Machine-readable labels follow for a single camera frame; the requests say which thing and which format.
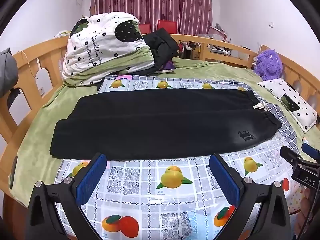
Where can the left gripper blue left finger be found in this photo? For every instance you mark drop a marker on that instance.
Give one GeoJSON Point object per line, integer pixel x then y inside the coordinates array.
{"type": "Point", "coordinates": [43, 220]}

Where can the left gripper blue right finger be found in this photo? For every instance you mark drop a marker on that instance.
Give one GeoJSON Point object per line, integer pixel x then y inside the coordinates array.
{"type": "Point", "coordinates": [272, 220]}

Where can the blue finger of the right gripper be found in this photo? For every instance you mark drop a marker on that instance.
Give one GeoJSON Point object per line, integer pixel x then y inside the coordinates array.
{"type": "Point", "coordinates": [310, 151]}

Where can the black pants with white stripe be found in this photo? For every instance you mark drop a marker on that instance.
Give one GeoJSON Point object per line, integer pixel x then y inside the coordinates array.
{"type": "Point", "coordinates": [163, 124]}

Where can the person right hand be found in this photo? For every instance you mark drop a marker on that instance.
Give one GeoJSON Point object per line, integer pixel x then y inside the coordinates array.
{"type": "Point", "coordinates": [301, 217]}

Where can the white black patterned pillow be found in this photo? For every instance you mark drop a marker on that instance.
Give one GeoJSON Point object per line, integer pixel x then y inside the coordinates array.
{"type": "Point", "coordinates": [302, 112]}

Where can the fruit print plastic tablecloth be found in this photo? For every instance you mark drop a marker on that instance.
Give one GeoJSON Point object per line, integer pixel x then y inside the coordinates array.
{"type": "Point", "coordinates": [180, 198]}

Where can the green bed blanket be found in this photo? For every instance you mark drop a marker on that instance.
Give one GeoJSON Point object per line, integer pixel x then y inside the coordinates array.
{"type": "Point", "coordinates": [34, 161]}

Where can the purple plush toy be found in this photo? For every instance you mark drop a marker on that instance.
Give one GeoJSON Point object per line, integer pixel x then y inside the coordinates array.
{"type": "Point", "coordinates": [268, 65]}

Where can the black clothes pile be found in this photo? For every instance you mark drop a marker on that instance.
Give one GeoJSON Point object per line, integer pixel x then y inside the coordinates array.
{"type": "Point", "coordinates": [163, 48]}

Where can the grey garment on bedpost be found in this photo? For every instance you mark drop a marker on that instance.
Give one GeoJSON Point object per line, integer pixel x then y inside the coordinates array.
{"type": "Point", "coordinates": [8, 71]}

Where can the maroon patterned curtain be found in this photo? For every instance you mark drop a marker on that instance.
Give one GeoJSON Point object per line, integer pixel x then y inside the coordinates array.
{"type": "Point", "coordinates": [193, 17]}

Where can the folded white green quilt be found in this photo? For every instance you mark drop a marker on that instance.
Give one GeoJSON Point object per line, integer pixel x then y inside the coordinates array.
{"type": "Point", "coordinates": [104, 44]}

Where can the wooden bed frame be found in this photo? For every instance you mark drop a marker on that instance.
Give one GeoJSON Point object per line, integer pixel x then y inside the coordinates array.
{"type": "Point", "coordinates": [47, 54]}

